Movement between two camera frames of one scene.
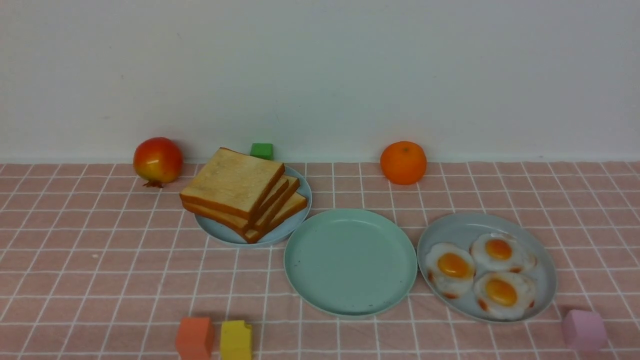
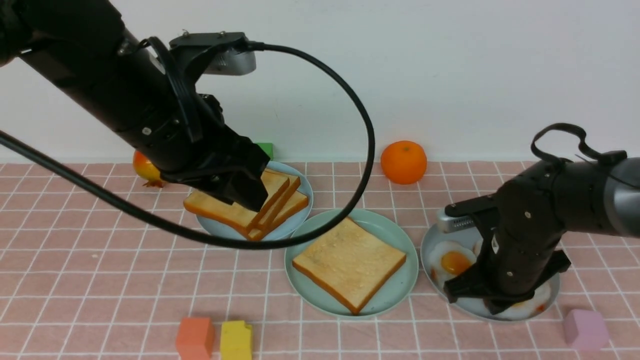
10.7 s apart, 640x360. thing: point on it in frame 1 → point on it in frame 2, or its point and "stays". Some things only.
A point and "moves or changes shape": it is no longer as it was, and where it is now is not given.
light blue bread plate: x=230 y=235 stays
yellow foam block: x=236 y=340 stays
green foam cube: x=264 y=150 stays
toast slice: x=233 y=183 moves or changes shape
